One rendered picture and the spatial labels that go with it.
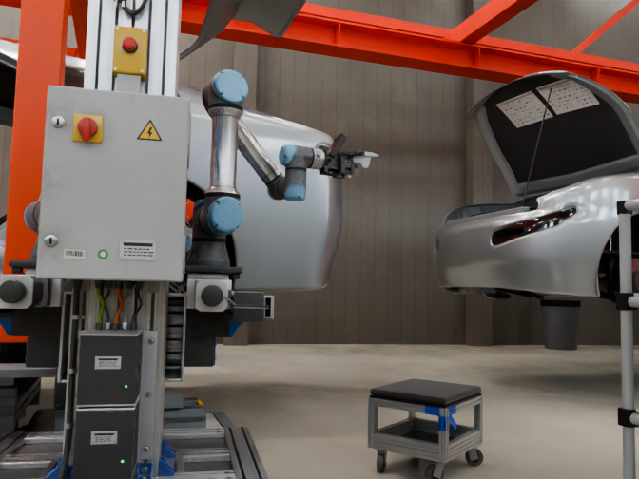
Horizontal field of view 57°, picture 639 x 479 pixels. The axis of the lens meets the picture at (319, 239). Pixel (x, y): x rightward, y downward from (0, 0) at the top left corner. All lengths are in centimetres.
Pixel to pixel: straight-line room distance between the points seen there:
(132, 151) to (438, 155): 751
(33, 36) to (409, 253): 656
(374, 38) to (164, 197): 471
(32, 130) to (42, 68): 25
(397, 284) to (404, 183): 143
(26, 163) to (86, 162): 105
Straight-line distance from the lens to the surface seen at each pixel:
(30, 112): 264
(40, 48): 272
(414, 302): 849
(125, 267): 152
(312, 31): 585
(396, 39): 616
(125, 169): 155
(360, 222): 828
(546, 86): 502
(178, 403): 295
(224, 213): 191
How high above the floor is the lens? 76
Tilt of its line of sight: 5 degrees up
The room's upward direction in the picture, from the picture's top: 1 degrees clockwise
